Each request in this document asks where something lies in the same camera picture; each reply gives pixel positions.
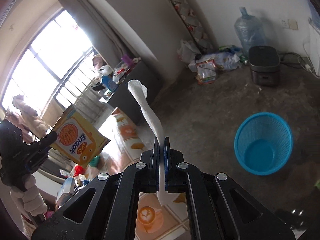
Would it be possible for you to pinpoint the yellow Enaak snack box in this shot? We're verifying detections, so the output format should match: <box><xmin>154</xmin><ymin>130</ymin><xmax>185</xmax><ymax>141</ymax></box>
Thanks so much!
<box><xmin>50</xmin><ymin>105</ymin><xmax>110</xmax><ymax>168</ymax></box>

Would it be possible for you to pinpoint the white towel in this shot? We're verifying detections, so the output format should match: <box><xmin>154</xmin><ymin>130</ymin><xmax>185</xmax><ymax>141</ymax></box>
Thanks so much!
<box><xmin>127</xmin><ymin>80</ymin><xmax>179</xmax><ymax>206</ymax></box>

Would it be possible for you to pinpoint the blue plastic trash basket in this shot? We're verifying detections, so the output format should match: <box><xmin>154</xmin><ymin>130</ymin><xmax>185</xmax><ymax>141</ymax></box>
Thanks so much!
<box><xmin>234</xmin><ymin>112</ymin><xmax>294</xmax><ymax>176</ymax></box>

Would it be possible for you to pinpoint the left white gloved hand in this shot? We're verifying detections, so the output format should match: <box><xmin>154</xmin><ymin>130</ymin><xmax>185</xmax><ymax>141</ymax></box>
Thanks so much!
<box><xmin>10</xmin><ymin>174</ymin><xmax>48</xmax><ymax>217</ymax></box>

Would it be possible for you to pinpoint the beige hanging jacket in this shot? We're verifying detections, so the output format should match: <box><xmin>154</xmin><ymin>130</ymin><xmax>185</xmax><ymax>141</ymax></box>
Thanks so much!
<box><xmin>12</xmin><ymin>95</ymin><xmax>51</xmax><ymax>138</ymax></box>

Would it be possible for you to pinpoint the floral coffee pattern tablecloth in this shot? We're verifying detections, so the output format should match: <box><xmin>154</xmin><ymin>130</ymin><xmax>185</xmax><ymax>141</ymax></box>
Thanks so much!
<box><xmin>88</xmin><ymin>108</ymin><xmax>190</xmax><ymax>239</ymax></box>

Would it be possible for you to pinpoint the grey cabinet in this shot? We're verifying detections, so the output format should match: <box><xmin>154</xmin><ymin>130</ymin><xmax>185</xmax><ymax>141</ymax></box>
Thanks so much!
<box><xmin>105</xmin><ymin>61</ymin><xmax>163</xmax><ymax>125</ymax></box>

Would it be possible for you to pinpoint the blue detergent bottle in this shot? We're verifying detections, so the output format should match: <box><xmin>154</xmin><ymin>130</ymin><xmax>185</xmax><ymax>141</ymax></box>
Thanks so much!
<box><xmin>101</xmin><ymin>75</ymin><xmax>118</xmax><ymax>93</ymax></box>

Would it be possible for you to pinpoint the metal balcony railing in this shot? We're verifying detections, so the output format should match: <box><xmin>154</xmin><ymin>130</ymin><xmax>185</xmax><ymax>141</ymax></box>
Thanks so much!
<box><xmin>42</xmin><ymin>47</ymin><xmax>116</xmax><ymax>128</ymax></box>

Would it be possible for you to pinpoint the purple cup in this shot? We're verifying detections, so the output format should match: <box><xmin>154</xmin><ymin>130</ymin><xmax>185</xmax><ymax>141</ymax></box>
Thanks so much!
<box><xmin>121</xmin><ymin>54</ymin><xmax>132</xmax><ymax>67</ymax></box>

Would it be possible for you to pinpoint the white plastic bag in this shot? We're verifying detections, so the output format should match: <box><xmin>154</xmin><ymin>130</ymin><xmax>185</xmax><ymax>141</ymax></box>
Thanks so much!
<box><xmin>177</xmin><ymin>40</ymin><xmax>201</xmax><ymax>64</ymax></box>

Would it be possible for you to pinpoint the pile of plastic packages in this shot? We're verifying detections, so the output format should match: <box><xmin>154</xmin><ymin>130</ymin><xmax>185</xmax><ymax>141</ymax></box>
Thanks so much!
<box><xmin>188</xmin><ymin>45</ymin><xmax>248</xmax><ymax>85</ymax></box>

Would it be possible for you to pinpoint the grey curtain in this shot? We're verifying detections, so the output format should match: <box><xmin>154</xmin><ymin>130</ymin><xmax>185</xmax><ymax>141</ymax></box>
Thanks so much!
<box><xmin>44</xmin><ymin>0</ymin><xmax>161</xmax><ymax>66</ymax></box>

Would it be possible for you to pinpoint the black rice cooker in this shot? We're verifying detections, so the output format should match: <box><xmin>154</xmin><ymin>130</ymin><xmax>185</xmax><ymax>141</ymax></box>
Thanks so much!
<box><xmin>248</xmin><ymin>46</ymin><xmax>280</xmax><ymax>87</ymax></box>

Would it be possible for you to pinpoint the large blue water jug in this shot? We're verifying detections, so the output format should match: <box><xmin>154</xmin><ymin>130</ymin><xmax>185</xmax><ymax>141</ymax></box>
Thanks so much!
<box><xmin>234</xmin><ymin>7</ymin><xmax>267</xmax><ymax>56</ymax></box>

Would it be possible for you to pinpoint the patterned rolled mat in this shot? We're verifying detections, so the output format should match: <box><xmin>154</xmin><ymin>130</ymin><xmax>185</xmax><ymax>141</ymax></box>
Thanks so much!
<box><xmin>169</xmin><ymin>0</ymin><xmax>213</xmax><ymax>54</ymax></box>

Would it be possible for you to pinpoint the wall power socket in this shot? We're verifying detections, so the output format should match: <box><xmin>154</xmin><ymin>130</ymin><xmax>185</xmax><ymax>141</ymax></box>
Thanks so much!
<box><xmin>280</xmin><ymin>19</ymin><xmax>298</xmax><ymax>30</ymax></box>

